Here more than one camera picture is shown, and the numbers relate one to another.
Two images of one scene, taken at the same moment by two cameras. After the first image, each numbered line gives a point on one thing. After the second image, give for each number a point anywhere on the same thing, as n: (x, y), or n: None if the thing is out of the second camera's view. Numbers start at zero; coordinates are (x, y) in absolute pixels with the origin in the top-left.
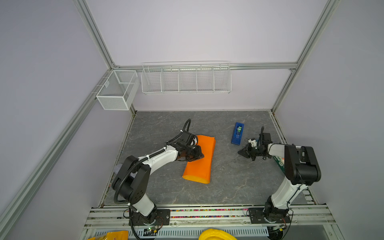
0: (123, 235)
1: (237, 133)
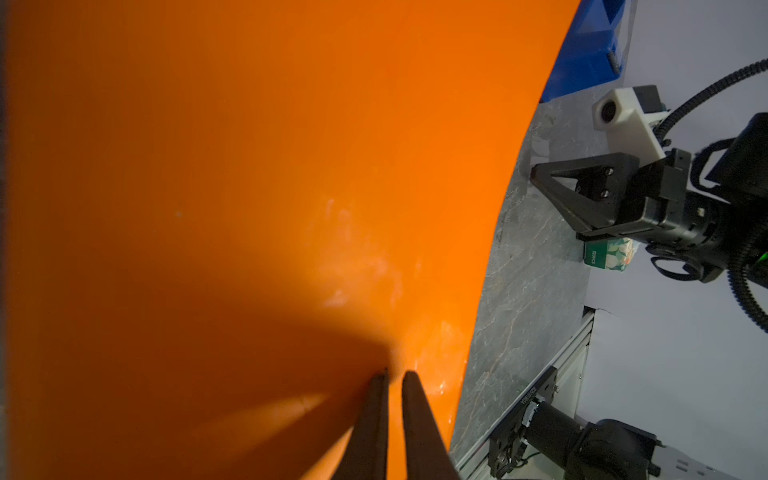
0: None
1: (590, 53)
